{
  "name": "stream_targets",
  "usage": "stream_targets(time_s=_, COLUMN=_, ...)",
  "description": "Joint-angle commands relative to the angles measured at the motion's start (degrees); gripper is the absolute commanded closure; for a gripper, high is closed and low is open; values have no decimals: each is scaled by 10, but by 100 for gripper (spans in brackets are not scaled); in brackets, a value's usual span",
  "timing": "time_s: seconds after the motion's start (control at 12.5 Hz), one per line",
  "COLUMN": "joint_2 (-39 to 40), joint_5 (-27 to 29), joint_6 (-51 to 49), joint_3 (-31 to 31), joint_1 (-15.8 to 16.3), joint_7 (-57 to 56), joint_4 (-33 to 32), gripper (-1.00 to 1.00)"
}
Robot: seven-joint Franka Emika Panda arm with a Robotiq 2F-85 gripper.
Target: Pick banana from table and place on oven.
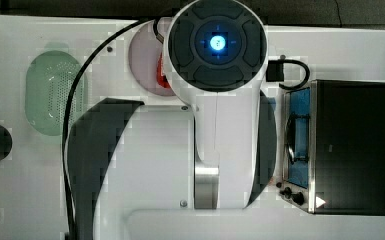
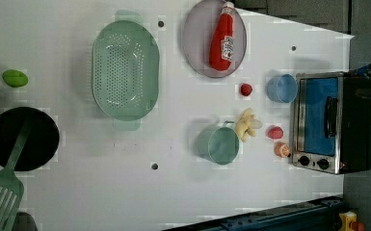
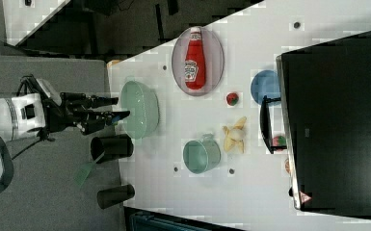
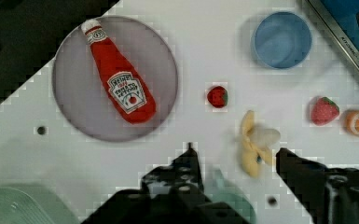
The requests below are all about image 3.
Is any grey oval plate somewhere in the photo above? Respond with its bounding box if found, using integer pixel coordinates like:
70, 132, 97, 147
172, 27, 225, 96

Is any blue plastic cup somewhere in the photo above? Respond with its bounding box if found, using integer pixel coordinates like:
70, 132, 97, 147
251, 70, 280, 105

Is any black cylinder cup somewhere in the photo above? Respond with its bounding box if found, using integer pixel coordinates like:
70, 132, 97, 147
96, 184, 135, 209

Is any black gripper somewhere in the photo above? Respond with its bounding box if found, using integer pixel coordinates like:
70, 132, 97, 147
43, 92, 130, 136

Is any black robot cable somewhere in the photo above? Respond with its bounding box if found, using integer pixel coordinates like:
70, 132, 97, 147
11, 75, 51, 161

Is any black toy oven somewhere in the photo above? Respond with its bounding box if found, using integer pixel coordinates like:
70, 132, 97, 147
277, 31, 371, 219

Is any red ketchup bottle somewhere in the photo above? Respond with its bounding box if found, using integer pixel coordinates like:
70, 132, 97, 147
184, 27, 206, 90

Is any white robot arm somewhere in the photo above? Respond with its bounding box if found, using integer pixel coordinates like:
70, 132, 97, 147
0, 93, 130, 193

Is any green colander bowl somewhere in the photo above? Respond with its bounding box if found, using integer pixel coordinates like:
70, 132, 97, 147
120, 81, 159, 140

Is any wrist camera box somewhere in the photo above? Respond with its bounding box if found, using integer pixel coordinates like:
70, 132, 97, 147
37, 79, 62, 106

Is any green metal mug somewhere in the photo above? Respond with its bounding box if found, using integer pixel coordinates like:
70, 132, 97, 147
183, 134, 222, 174

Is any orange toy food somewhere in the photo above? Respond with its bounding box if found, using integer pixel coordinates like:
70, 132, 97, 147
284, 159, 291, 174

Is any red toy fruit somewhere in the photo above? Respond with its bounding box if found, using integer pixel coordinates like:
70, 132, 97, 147
273, 136, 287, 151

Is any toy strawberry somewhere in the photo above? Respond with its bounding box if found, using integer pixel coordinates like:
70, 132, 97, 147
226, 92, 239, 106

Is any peeled toy banana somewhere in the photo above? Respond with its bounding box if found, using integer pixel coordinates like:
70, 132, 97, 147
223, 116, 247, 153

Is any green slotted spatula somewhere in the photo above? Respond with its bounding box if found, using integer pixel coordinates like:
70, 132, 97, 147
73, 153, 104, 187

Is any black round pan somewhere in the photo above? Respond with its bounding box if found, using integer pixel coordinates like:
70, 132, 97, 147
91, 134, 134, 164

